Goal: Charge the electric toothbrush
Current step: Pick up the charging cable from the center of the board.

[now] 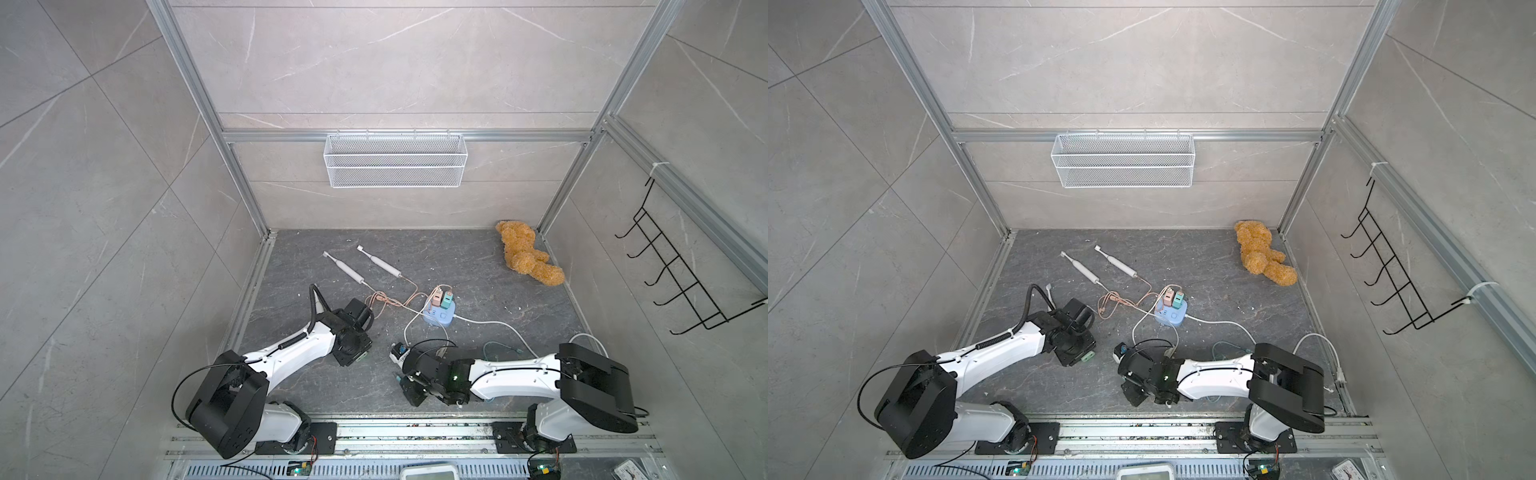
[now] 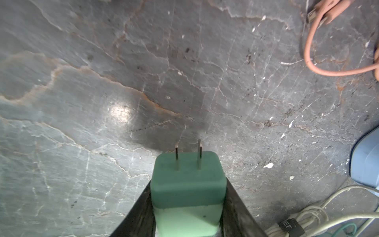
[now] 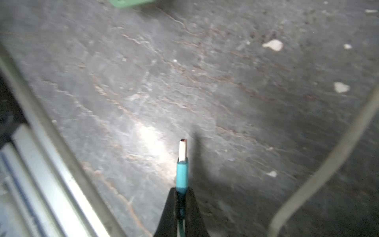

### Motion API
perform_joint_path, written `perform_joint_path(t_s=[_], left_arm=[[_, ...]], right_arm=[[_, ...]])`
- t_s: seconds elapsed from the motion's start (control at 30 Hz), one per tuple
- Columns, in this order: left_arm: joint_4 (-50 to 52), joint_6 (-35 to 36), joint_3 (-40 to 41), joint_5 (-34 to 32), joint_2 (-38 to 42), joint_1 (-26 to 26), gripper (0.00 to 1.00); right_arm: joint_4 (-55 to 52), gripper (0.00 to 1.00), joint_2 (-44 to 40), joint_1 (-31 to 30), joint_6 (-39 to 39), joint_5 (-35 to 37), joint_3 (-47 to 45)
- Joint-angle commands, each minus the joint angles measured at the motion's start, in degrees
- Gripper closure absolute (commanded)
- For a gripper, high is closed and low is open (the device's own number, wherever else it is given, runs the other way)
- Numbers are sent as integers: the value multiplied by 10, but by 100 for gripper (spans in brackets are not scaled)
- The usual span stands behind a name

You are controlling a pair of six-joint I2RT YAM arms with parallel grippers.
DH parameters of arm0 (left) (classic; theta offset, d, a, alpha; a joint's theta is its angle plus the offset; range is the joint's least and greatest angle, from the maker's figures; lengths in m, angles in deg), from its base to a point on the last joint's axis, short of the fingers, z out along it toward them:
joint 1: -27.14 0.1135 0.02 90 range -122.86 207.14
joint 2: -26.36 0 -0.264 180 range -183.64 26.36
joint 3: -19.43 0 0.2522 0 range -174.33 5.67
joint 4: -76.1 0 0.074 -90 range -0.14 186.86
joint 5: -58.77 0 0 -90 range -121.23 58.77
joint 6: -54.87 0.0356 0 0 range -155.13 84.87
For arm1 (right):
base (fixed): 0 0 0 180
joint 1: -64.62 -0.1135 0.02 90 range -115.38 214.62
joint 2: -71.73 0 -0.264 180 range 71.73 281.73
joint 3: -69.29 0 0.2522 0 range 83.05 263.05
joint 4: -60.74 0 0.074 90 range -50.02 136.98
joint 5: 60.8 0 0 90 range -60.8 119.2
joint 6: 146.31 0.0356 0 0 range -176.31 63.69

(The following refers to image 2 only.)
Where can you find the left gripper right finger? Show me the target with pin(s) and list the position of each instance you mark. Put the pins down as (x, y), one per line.
(236, 220)

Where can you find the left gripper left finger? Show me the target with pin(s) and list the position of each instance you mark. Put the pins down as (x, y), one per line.
(140, 221)

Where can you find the green charger plug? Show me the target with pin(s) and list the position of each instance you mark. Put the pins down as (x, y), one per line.
(188, 192)

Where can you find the blue power strip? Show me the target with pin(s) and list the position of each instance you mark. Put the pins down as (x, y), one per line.
(364, 161)

